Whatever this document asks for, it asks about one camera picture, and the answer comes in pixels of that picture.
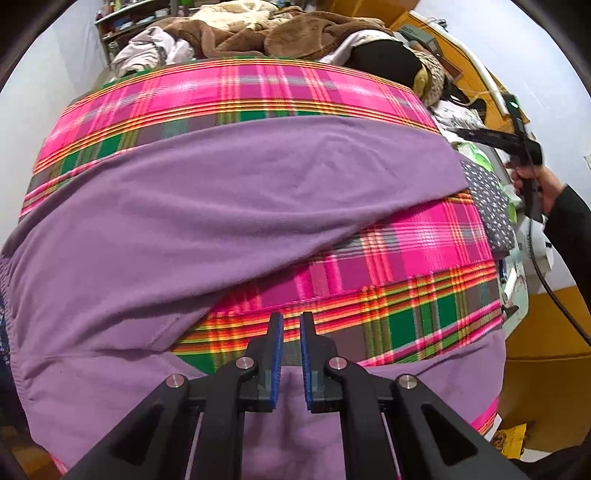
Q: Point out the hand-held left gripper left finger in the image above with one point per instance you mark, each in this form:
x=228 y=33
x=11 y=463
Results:
x=276 y=360

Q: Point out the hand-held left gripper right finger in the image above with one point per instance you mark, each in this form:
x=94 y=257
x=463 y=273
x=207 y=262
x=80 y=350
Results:
x=305 y=364

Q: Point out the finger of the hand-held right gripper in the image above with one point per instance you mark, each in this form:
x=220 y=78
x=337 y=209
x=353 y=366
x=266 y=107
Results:
x=489 y=137

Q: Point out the purple fleece pants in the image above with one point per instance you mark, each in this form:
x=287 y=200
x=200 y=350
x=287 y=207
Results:
x=231 y=194

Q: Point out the pile of light clothes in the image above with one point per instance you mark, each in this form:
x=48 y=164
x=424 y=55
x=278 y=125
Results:
x=147 y=50

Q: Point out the person's right hand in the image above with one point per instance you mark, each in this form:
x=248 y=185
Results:
x=551 y=189

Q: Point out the green cloth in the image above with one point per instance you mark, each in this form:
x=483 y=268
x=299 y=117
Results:
x=475 y=157

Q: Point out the white floral cloth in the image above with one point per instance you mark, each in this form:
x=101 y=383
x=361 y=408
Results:
x=457 y=115

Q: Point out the dark purple patterned folded cloth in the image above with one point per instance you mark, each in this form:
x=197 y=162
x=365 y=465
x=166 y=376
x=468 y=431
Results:
x=489 y=207

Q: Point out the white plastic pipe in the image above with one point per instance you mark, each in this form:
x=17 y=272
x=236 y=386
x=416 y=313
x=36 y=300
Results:
x=480 y=69

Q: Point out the woven patterned pillow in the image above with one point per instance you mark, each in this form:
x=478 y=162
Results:
x=434 y=78

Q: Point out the white cabinet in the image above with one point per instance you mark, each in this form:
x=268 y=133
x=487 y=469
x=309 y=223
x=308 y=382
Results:
x=521 y=240

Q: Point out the gold cushion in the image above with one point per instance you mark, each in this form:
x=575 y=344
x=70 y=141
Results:
x=420 y=81

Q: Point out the grey electronic device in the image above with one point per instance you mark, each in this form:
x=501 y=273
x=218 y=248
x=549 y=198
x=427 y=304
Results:
x=418 y=37

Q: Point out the black cushion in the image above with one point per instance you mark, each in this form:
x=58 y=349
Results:
x=383 y=60

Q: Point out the yellow snack bag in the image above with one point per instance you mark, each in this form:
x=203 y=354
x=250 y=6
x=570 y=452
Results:
x=508 y=438

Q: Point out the pink green plaid blanket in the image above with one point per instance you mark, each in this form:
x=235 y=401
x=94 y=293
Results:
x=277 y=87

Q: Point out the brown fleece blanket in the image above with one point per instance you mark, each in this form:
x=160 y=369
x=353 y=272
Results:
x=295 y=37

